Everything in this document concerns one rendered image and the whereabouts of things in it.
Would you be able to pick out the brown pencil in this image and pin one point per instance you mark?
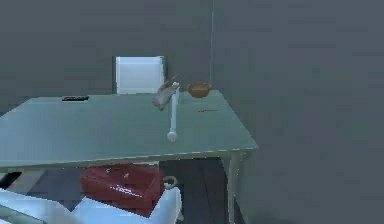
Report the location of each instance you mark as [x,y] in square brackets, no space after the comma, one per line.
[207,110]

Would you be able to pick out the brown bowl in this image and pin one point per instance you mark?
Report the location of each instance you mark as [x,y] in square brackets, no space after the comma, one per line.
[199,89]

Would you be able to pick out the grey crumpled cloth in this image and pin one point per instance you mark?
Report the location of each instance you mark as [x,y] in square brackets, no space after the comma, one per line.
[163,96]

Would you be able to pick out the pale green table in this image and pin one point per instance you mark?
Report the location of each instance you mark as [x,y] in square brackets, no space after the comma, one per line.
[100,133]

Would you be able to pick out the red box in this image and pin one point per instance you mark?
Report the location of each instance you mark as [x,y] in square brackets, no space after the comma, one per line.
[123,186]

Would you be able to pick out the black remote control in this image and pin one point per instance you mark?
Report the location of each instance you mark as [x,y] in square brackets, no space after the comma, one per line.
[75,98]

